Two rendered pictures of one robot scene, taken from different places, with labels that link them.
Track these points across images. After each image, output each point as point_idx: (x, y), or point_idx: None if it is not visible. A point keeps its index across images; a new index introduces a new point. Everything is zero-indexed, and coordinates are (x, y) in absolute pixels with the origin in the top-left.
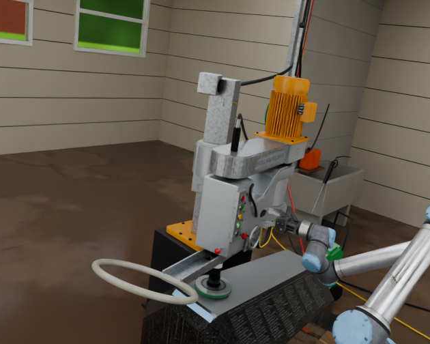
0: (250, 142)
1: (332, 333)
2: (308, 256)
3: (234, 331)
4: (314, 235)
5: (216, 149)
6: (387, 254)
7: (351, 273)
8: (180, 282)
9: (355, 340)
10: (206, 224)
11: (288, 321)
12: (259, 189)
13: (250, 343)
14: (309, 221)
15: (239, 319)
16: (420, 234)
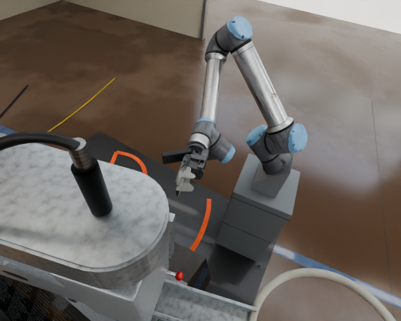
0: None
1: (298, 150)
2: (232, 151)
3: (182, 267)
4: (212, 137)
5: (123, 253)
6: (218, 92)
7: None
8: (257, 310)
9: (305, 137)
10: (152, 300)
11: None
12: None
13: (177, 253)
14: (196, 135)
15: (169, 263)
16: (252, 54)
